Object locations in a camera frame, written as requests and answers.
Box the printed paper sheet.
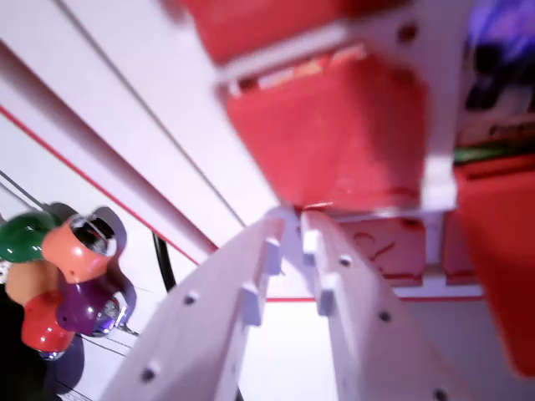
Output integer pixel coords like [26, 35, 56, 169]
[58, 325, 141, 401]

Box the picture card with dark figure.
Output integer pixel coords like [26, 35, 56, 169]
[453, 0, 535, 165]

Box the red and white game board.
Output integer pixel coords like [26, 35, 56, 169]
[0, 0, 535, 379]

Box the red board flap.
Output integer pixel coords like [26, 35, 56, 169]
[165, 0, 405, 66]
[454, 156, 535, 379]
[224, 41, 432, 211]

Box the black round object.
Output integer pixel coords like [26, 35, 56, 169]
[0, 292, 84, 401]

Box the colourful bulb toy cluster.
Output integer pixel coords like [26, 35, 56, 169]
[0, 203, 131, 361]

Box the long black cable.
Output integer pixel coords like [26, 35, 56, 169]
[150, 231, 177, 294]

